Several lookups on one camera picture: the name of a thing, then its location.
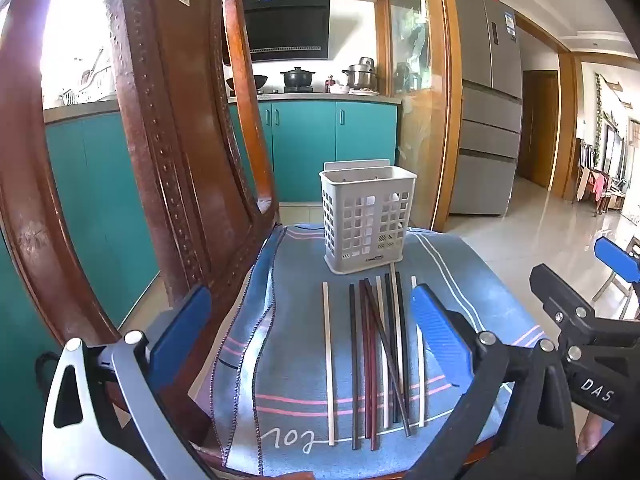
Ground steel stockpot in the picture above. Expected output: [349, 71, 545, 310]
[341, 56, 378, 90]

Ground red-brown chopstick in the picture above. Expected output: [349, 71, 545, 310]
[358, 279, 374, 439]
[364, 284, 379, 451]

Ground wood framed glass door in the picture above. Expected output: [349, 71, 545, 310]
[375, 0, 463, 233]

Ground green hanging vine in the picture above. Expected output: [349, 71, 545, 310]
[594, 72, 608, 171]

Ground clothes drying rack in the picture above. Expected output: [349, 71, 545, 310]
[575, 137, 628, 216]

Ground black chopstick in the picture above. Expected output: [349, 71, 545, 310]
[384, 273, 401, 424]
[363, 280, 412, 436]
[394, 272, 410, 422]

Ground black wok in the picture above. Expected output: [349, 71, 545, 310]
[226, 74, 269, 97]

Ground kitchen window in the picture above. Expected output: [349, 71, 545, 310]
[42, 0, 123, 108]

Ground black range hood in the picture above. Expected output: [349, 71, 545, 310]
[242, 0, 332, 63]

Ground grey kitchen countertop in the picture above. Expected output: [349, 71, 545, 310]
[42, 92, 403, 123]

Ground carved wooden chair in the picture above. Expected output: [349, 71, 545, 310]
[0, 0, 506, 480]

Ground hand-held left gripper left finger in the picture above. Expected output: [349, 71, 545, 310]
[42, 285, 213, 480]

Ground person's right hand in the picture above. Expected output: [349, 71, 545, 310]
[577, 410, 618, 463]

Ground white plastic utensil basket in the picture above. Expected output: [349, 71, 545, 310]
[319, 159, 418, 276]

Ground brown wooden door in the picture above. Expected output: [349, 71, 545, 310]
[517, 70, 560, 190]

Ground teal kitchen base cabinets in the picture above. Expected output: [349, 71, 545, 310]
[0, 100, 402, 461]

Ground grey refrigerator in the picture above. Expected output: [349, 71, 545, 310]
[448, 0, 523, 218]

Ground blue striped towel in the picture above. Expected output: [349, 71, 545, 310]
[195, 225, 546, 478]

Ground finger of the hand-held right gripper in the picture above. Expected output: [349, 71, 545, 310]
[592, 236, 640, 283]
[529, 264, 608, 341]

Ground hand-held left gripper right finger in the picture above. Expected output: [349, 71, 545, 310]
[410, 284, 591, 480]

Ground black cooking pot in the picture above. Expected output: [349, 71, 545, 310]
[280, 66, 315, 93]

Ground dark brown chopstick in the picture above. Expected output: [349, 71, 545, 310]
[348, 284, 359, 450]

